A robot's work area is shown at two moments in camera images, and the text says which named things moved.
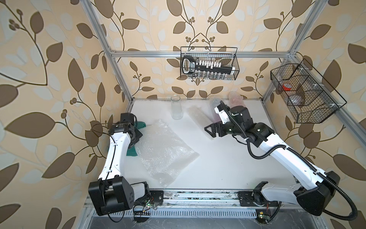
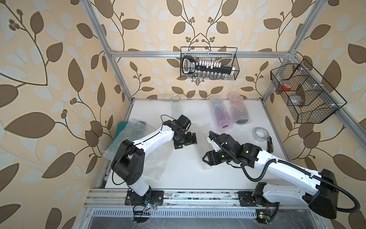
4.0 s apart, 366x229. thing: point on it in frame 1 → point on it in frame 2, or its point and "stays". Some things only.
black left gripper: x=138 y=134 → x=190 y=140
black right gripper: x=220 y=125 → x=211 y=155
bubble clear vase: x=201 y=119 → x=204 y=146
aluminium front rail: x=155 y=199 stays
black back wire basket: x=212 y=63 stays
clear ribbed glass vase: x=177 y=112 stays
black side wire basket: x=309 y=98 stays
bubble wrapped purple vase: x=214 y=103 stays
